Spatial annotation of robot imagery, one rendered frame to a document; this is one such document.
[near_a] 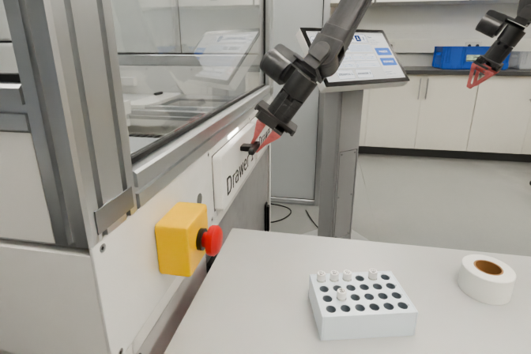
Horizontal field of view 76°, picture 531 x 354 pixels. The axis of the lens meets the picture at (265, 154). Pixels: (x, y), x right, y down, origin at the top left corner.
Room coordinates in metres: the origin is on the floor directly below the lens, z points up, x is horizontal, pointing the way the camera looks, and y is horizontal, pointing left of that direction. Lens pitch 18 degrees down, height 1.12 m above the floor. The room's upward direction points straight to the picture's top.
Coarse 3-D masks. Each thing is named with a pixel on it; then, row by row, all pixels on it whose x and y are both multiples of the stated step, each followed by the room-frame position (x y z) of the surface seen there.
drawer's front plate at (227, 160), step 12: (240, 132) 0.77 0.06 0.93; (252, 132) 0.84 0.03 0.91; (228, 144) 0.67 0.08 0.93; (240, 144) 0.72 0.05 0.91; (216, 156) 0.59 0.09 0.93; (228, 156) 0.63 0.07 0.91; (240, 156) 0.72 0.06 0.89; (216, 168) 0.58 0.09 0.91; (228, 168) 0.62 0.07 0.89; (240, 168) 0.71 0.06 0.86; (216, 180) 0.58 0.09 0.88; (228, 180) 0.62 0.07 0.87; (240, 180) 0.71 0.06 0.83; (216, 192) 0.58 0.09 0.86; (216, 204) 0.58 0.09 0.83
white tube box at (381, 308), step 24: (312, 288) 0.40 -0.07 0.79; (336, 288) 0.40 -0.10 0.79; (360, 288) 0.39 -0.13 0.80; (384, 288) 0.39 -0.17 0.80; (336, 312) 0.35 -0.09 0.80; (360, 312) 0.35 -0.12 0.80; (384, 312) 0.35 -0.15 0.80; (408, 312) 0.35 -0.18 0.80; (336, 336) 0.34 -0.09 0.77; (360, 336) 0.34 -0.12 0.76; (384, 336) 0.35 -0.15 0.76
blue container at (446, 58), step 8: (440, 48) 3.61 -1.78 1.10; (448, 48) 3.47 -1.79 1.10; (456, 48) 3.46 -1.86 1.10; (464, 48) 3.44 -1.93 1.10; (472, 48) 3.43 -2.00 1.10; (480, 48) 3.41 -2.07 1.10; (488, 48) 3.40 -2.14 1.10; (440, 56) 3.61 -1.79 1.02; (448, 56) 3.48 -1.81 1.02; (456, 56) 3.46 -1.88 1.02; (464, 56) 3.45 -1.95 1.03; (472, 56) 3.43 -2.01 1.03; (432, 64) 3.82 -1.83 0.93; (440, 64) 3.53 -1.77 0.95; (448, 64) 3.47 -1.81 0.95; (456, 64) 3.46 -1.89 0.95; (464, 64) 3.45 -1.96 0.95; (504, 64) 3.37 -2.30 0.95
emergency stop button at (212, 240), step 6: (210, 228) 0.39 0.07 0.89; (216, 228) 0.39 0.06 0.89; (204, 234) 0.39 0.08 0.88; (210, 234) 0.38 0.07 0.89; (216, 234) 0.38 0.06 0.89; (222, 234) 0.40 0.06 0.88; (204, 240) 0.38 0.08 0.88; (210, 240) 0.37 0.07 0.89; (216, 240) 0.38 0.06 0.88; (222, 240) 0.40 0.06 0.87; (204, 246) 0.38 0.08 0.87; (210, 246) 0.37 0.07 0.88; (216, 246) 0.38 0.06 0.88; (210, 252) 0.37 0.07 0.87; (216, 252) 0.38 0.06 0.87
